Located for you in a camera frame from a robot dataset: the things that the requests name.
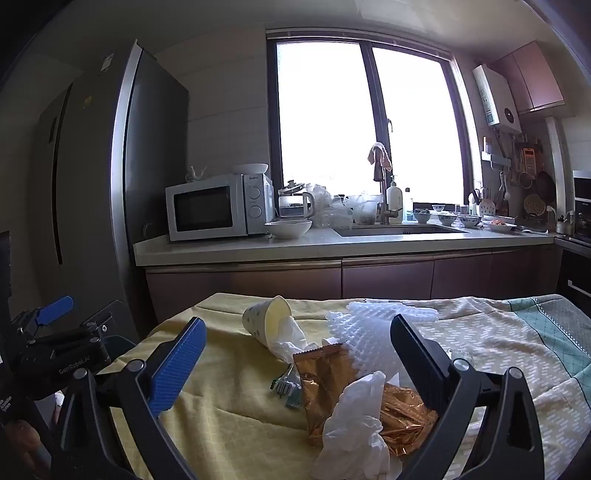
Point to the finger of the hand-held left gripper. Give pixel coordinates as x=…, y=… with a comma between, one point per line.
x=55, y=309
x=104, y=316

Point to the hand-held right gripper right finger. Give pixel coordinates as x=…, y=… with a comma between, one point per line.
x=415, y=364

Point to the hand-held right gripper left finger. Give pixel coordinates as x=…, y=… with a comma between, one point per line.
x=178, y=364

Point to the white foam fruit net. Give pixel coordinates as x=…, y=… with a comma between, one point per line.
x=364, y=337
x=406, y=310

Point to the large white tissue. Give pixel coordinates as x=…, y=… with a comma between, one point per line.
x=355, y=415

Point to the dotted white paper cup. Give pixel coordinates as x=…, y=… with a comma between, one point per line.
x=258, y=318

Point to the copper foil snack wrapper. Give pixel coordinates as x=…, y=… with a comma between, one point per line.
x=318, y=383

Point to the yellow lattice tablecloth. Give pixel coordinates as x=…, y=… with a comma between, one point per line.
x=231, y=415

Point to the green plastic wrapper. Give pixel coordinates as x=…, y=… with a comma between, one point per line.
x=288, y=392

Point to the grey refrigerator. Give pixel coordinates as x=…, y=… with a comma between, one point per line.
x=92, y=184

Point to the kitchen counter with pink cabinets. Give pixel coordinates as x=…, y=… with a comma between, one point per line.
x=277, y=277

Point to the kitchen sink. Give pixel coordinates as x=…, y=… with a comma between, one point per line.
x=397, y=229

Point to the white microwave oven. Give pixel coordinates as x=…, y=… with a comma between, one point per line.
x=203, y=207

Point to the small patterned bowl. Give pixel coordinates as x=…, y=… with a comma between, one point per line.
x=421, y=216
x=447, y=219
x=469, y=222
x=438, y=208

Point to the small clear bottle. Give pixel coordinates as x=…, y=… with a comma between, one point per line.
x=408, y=207

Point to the white plate with food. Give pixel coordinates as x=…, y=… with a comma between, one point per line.
x=498, y=225

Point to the clear plastic container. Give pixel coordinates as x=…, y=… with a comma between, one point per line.
x=362, y=210

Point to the white pump soap bottle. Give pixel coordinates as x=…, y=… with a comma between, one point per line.
x=395, y=198

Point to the white bird figurine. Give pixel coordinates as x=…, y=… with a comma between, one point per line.
x=196, y=174

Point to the utensil holder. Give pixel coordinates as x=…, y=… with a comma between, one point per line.
x=482, y=205

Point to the large white bowl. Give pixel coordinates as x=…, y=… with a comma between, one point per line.
x=288, y=228

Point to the metal kitchen faucet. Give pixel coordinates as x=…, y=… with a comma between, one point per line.
x=381, y=184

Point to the black built-in oven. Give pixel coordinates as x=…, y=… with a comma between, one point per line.
x=577, y=277

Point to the crumpled clear plastic bag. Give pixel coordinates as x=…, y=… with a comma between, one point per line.
x=319, y=194

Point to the glass kettle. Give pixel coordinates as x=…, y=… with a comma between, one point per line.
x=293, y=203

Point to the small metal pot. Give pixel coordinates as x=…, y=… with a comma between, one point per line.
x=564, y=225

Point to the brown rag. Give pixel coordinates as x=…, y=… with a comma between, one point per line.
x=379, y=154

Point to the row of hanging kitchen utensils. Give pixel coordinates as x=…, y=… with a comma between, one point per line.
x=535, y=184

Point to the white vertical pipe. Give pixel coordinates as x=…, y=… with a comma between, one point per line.
x=557, y=161

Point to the kitchen window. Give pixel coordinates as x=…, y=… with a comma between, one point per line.
x=323, y=115

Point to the white water heater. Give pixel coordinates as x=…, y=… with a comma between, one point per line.
x=496, y=97

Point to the pink wall cabinet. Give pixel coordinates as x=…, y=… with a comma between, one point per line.
x=531, y=78

